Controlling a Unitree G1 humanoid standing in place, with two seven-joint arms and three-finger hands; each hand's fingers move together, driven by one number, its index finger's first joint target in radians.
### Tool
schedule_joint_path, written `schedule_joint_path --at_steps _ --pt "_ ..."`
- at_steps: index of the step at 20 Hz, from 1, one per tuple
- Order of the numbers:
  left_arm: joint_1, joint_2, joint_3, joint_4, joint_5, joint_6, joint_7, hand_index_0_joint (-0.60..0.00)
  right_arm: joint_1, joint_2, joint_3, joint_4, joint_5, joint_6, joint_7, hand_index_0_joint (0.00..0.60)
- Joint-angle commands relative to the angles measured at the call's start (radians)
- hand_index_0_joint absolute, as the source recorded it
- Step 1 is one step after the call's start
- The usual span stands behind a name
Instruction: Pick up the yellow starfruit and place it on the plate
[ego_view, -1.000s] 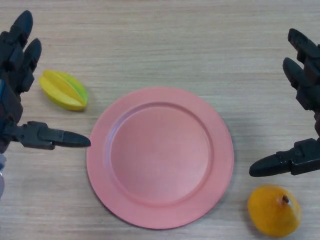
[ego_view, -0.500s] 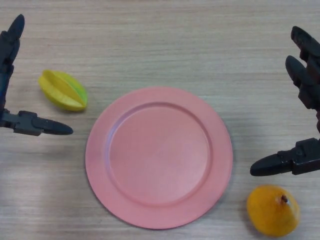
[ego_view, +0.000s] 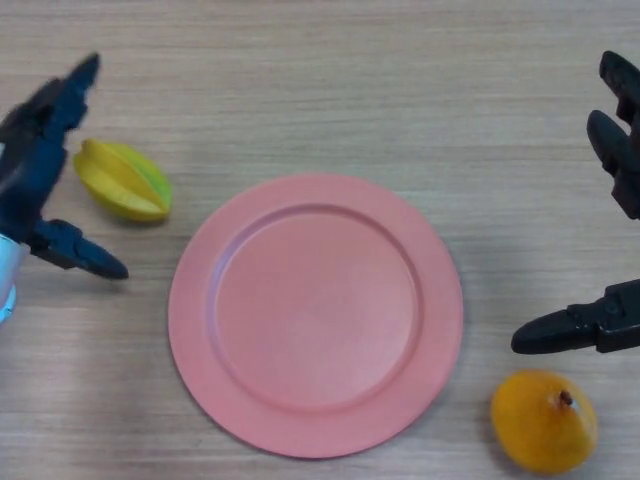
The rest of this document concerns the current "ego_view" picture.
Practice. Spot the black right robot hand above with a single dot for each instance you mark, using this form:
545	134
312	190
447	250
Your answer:
617	150

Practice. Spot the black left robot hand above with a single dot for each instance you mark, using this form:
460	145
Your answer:
30	165

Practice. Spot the yellow green starfruit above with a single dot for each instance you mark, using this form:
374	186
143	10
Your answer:
122	180

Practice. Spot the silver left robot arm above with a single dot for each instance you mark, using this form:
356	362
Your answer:
7	280

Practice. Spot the pink round plate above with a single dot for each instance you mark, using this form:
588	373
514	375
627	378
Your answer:
315	315

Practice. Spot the orange pear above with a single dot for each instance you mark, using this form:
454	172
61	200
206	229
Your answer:
540	425

